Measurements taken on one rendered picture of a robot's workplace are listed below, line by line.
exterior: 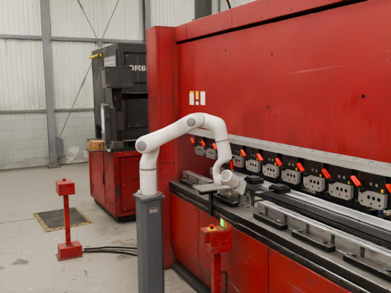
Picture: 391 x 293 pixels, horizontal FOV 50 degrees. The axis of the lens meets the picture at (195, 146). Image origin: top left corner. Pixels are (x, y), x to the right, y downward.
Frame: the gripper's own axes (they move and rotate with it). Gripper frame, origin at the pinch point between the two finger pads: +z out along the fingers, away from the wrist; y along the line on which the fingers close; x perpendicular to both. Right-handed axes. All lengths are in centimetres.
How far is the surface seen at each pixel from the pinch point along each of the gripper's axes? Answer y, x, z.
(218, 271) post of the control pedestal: -58, 6, 5
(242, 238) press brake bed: -32.9, -6.9, 2.1
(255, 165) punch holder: 14.9, -10.1, -14.3
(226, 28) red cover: 104, 23, -48
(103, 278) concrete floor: -90, 144, 51
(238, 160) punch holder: 19.9, 8.2, -5.6
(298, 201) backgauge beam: 1.7, -35.4, 13.4
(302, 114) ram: 36, -50, -53
